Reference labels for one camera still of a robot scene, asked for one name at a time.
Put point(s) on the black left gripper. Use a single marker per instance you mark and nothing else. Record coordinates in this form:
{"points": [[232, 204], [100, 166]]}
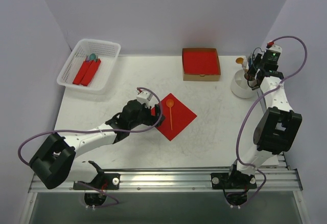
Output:
{"points": [[153, 114]]}

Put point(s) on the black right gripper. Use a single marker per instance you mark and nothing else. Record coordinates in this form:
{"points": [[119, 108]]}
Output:
{"points": [[251, 71]]}

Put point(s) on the orange plastic spoon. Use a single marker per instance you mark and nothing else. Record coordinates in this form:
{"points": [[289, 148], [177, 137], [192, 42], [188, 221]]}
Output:
{"points": [[170, 104]]}

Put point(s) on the red paper napkin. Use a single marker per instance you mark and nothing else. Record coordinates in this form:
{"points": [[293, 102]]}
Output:
{"points": [[182, 116]]}

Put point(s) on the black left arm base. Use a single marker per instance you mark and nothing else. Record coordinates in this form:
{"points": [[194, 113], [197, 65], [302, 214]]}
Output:
{"points": [[100, 184]]}

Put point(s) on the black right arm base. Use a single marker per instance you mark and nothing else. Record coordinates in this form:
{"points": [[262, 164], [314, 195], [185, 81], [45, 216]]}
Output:
{"points": [[235, 186]]}

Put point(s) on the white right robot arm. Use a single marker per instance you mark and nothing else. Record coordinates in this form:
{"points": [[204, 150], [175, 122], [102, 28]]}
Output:
{"points": [[277, 129]]}

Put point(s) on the red napkin stack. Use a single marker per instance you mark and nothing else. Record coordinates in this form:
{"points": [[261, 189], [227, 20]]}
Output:
{"points": [[200, 63]]}

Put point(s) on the red rolled napkin left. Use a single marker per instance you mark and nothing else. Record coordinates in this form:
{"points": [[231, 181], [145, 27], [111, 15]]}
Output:
{"points": [[81, 72]]}

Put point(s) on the silver metal fork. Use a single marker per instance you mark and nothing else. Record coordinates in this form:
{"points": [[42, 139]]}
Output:
{"points": [[246, 64]]}

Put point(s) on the white utensil holder cup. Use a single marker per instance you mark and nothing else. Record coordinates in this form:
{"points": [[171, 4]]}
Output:
{"points": [[239, 86]]}

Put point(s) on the brown cardboard box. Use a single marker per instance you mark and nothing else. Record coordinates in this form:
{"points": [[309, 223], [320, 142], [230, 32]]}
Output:
{"points": [[187, 77]]}

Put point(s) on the white plastic basket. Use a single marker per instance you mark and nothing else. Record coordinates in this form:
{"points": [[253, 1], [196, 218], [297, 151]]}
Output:
{"points": [[107, 52]]}

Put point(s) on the teal spoon in basket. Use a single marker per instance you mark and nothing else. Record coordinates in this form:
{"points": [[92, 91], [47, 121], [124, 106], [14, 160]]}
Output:
{"points": [[93, 57]]}

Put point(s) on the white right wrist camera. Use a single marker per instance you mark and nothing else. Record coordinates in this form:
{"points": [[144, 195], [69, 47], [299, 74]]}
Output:
{"points": [[272, 46]]}

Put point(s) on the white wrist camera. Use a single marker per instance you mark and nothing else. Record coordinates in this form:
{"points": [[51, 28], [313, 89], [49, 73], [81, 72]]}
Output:
{"points": [[272, 46], [144, 98]]}

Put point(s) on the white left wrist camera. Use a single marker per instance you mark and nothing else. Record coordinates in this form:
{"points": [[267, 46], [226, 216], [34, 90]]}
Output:
{"points": [[144, 98]]}

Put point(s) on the aluminium rail frame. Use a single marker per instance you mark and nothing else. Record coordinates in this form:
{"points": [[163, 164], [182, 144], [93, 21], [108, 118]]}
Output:
{"points": [[172, 177]]}

